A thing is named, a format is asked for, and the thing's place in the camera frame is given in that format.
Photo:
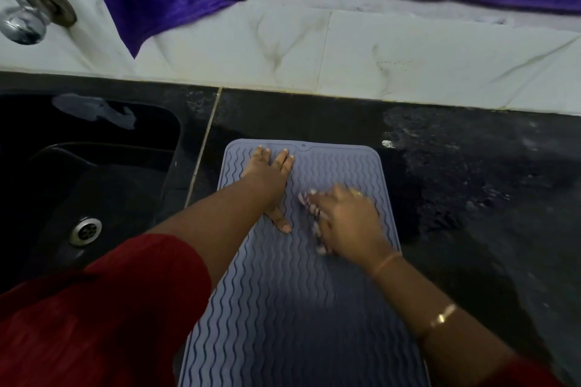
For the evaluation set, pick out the person's right fingers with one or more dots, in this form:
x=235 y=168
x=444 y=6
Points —
x=320 y=214

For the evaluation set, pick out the person's left forearm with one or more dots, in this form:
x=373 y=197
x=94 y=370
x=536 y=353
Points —
x=213 y=232

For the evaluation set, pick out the black sink basin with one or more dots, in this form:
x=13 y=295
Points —
x=90 y=173

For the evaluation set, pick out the metal sink drain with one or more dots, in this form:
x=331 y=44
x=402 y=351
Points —
x=85 y=231

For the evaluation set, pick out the red garment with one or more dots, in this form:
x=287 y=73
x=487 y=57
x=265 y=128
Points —
x=90 y=309

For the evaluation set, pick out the round metal faucet flange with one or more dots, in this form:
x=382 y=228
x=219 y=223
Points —
x=56 y=1

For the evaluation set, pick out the person's left hand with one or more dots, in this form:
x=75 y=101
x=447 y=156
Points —
x=268 y=182

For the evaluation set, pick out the person's right hand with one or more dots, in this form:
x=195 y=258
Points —
x=352 y=225

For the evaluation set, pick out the person's right forearm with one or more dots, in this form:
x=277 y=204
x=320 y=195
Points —
x=435 y=309

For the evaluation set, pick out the person's left thumb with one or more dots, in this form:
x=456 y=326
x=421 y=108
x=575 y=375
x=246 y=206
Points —
x=280 y=220

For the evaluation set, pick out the thin gold bangle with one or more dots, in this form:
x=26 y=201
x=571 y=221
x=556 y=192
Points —
x=386 y=263

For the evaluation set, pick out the grey torn sticker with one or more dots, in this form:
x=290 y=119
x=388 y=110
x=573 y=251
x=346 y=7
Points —
x=90 y=108

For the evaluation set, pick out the grey ribbed silicone mat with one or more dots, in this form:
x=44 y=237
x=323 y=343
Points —
x=290 y=309

